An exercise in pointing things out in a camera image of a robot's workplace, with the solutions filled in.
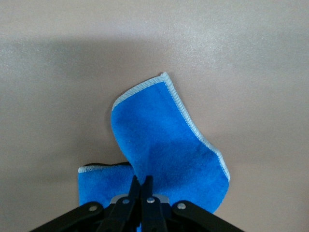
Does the blue microfibre cloth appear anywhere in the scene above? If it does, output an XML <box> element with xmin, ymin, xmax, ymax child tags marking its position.
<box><xmin>77</xmin><ymin>72</ymin><xmax>231</xmax><ymax>232</ymax></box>

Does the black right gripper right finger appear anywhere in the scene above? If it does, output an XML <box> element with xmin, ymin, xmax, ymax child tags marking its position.
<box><xmin>141</xmin><ymin>175</ymin><xmax>244</xmax><ymax>232</ymax></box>

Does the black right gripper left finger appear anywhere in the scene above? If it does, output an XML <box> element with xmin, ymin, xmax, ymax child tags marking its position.
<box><xmin>31</xmin><ymin>175</ymin><xmax>141</xmax><ymax>232</ymax></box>

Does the large table cover mat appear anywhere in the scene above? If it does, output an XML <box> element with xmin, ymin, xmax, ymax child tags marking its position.
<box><xmin>0</xmin><ymin>0</ymin><xmax>309</xmax><ymax>232</ymax></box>

